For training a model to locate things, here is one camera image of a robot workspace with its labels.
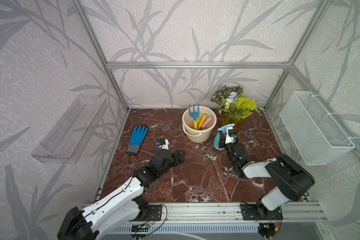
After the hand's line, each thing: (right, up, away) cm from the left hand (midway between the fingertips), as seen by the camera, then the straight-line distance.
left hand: (181, 153), depth 79 cm
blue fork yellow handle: (+8, +21, +18) cm, 29 cm away
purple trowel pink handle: (+18, +19, +16) cm, 30 cm away
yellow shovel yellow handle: (+14, +18, +20) cm, 30 cm away
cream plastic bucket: (+3, +14, +22) cm, 27 cm away
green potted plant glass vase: (+33, +27, +15) cm, 45 cm away
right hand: (+24, +13, +7) cm, 28 cm away
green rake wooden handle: (+10, +18, +23) cm, 31 cm away
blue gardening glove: (-32, +5, +23) cm, 40 cm away
